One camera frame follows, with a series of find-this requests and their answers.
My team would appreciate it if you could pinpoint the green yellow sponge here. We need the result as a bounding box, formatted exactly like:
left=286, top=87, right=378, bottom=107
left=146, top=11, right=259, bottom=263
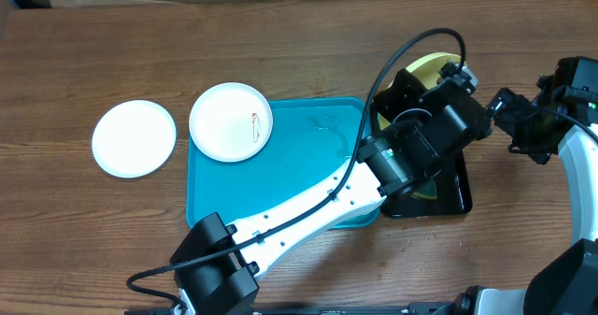
left=411, top=179, right=437, bottom=201

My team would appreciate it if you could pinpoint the white plate with red stain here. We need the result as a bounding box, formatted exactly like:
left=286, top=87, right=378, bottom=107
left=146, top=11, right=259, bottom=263
left=189, top=82, right=274, bottom=163

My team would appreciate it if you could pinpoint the white plate with crumbs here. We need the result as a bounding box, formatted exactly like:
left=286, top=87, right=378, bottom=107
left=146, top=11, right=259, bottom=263
left=92, top=100, right=177, bottom=179

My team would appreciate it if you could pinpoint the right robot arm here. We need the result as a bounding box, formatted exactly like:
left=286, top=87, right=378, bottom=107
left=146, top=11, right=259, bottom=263
left=437, top=72, right=597, bottom=314

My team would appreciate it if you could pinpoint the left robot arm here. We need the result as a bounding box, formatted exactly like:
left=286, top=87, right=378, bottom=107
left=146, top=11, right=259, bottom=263
left=170, top=65, right=490, bottom=314

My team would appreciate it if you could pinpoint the black rectangular water tray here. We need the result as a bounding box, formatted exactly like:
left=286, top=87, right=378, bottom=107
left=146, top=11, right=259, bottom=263
left=373, top=125, right=472, bottom=218

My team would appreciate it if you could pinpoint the teal plastic tray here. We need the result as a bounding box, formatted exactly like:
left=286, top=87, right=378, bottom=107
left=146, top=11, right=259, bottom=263
left=185, top=97, right=364, bottom=226

